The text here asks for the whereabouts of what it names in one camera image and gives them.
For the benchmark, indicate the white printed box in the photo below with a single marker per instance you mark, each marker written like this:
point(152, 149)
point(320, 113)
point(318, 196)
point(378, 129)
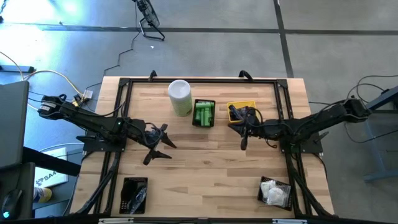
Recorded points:
point(51, 175)

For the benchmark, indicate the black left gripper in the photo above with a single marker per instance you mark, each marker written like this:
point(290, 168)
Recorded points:
point(152, 137)

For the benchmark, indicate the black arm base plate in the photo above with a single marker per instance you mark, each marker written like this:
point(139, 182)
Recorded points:
point(311, 147)
point(93, 147)

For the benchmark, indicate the black desk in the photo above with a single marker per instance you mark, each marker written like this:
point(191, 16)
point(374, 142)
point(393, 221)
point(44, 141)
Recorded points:
point(49, 161)

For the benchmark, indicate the white bracket strip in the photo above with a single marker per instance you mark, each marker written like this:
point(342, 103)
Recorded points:
point(290, 221)
point(116, 220)

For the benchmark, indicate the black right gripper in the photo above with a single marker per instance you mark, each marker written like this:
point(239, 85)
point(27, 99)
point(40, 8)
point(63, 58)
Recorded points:
point(252, 126)

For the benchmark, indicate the black computer mouse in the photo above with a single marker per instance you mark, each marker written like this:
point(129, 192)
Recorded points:
point(11, 203)

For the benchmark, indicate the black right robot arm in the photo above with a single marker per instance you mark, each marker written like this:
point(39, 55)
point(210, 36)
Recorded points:
point(317, 123)

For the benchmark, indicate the white power adapter box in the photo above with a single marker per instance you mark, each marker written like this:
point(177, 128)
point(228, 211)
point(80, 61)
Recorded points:
point(88, 93)

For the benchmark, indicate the black plastic mesh basket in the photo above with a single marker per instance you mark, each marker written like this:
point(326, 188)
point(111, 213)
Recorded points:
point(261, 203)
point(122, 196)
point(194, 123)

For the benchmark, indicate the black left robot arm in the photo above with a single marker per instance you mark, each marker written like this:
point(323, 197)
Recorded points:
point(90, 121)

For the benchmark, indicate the green disinfecting wipes canister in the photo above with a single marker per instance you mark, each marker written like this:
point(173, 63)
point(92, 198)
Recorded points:
point(180, 98)

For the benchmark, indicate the blue grey metal stand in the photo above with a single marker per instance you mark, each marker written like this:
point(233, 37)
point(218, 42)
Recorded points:
point(371, 146)

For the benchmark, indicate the yellow and blue can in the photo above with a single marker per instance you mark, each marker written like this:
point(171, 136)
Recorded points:
point(42, 194)

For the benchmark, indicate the clear bag of white cotton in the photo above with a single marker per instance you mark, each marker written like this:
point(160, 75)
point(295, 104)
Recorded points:
point(276, 196)

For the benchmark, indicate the black floor fan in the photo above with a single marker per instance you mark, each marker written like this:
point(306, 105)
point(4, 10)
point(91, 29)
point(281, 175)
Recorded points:
point(149, 17)

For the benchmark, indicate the black floor power strip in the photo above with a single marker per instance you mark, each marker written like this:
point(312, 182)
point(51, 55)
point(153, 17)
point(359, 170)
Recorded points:
point(17, 68)

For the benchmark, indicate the yellow plastic basket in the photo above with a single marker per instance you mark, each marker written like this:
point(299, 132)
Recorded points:
point(242, 103)

